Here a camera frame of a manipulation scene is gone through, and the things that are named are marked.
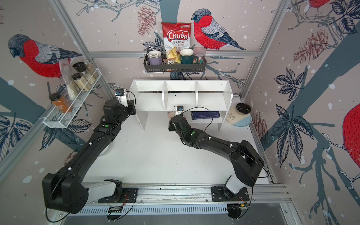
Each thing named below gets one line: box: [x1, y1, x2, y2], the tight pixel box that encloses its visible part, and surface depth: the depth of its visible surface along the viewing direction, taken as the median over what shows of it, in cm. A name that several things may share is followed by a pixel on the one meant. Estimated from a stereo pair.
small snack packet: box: [163, 57, 176, 66], surface depth 87 cm
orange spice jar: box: [48, 92, 74, 114], surface depth 68 cm
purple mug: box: [148, 50, 163, 66], surface depth 84 cm
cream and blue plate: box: [225, 105, 253, 128], surface depth 107 cm
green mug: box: [180, 48, 194, 65], surface depth 86 cm
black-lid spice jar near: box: [71, 73, 91, 92], surface depth 79 cm
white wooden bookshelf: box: [129, 79, 233, 132], surface depth 85 cm
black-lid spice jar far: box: [72, 61, 97, 85], surface depth 81 cm
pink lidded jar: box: [193, 46, 206, 65], surface depth 87 cm
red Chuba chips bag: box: [161, 22, 192, 53], surface depth 81 cm
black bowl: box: [235, 102, 252, 115], surface depth 109 cm
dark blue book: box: [190, 111, 221, 120], surface depth 92 cm
